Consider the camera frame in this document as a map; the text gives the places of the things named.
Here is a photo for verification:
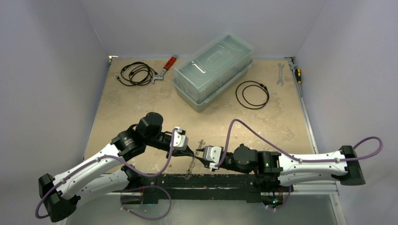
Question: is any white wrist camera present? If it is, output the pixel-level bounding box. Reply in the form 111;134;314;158
172;127;189;150
202;145;223;172

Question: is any yellow black screwdriver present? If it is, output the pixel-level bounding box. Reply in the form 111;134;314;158
295;68;301;85

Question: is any silver open-end spanner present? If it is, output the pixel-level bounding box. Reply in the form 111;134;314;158
277;63;284;86

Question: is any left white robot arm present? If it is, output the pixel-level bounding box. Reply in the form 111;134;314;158
35;112;194;223

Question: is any red handled adjustable wrench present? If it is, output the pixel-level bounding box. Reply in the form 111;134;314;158
151;55;178;84

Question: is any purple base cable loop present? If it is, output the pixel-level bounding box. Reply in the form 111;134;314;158
120;186;172;221

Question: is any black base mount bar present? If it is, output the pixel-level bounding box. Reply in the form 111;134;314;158
121;174;293;204

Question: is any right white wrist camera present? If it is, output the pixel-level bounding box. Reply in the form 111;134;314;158
202;145;223;172

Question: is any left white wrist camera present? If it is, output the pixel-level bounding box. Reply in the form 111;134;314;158
172;127;189;150

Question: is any clear plastic storage box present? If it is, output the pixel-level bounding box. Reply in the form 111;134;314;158
172;33;254;112

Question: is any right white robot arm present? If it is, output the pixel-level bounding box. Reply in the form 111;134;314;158
199;144;366;191

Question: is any coiled black cable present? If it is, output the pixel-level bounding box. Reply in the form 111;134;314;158
235;81;270;110

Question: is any tangled black cable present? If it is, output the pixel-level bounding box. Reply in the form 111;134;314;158
116;61;158;87

